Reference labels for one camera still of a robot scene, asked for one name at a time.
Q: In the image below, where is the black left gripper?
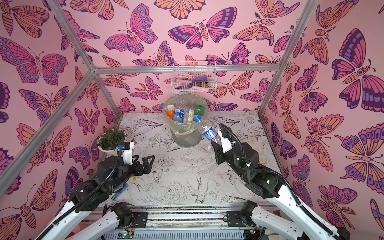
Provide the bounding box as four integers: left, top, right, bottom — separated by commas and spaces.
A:
108, 154, 155, 194

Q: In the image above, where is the blue label bottle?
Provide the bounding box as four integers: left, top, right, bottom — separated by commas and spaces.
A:
195, 115, 222, 145

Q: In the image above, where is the green plastic bottle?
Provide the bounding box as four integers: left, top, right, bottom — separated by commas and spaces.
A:
194, 105, 206, 119

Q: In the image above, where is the yellow label small bottle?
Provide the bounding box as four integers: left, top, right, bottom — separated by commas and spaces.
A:
185, 106, 195, 123

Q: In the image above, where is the orange label bottle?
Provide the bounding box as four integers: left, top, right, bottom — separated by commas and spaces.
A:
165, 105, 175, 120

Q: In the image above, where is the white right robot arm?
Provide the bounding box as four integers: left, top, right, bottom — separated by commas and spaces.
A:
211, 124, 351, 240

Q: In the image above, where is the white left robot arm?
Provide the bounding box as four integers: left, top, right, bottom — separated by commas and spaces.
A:
37, 155, 156, 240

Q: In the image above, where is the grey mesh waste bin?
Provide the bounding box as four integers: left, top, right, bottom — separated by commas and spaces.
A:
163, 94, 208, 148

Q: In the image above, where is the blue dotted work glove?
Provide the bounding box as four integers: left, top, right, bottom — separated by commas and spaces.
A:
112, 183, 128, 201

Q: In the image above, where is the white work glove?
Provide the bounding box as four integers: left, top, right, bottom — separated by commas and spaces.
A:
250, 137, 269, 165

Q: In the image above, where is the potted green plant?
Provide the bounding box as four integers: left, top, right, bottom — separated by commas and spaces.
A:
98, 129, 127, 155

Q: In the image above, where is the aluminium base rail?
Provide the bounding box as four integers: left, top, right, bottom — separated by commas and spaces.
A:
101, 203, 267, 240

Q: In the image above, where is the white wire wall basket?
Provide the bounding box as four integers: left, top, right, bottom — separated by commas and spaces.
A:
170, 61, 218, 94

